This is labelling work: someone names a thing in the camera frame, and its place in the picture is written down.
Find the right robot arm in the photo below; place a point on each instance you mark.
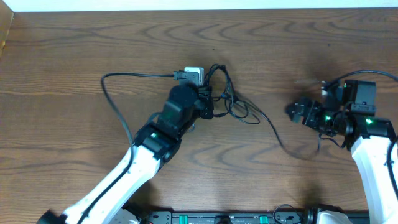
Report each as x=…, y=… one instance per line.
x=370, y=156

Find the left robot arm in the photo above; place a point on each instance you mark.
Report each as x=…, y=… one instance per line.
x=154, y=145

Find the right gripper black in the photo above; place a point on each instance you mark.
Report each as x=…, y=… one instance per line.
x=313, y=106

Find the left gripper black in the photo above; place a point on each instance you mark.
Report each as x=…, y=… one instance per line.
x=207, y=101

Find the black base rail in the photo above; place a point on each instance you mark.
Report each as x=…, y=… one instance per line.
x=285, y=213

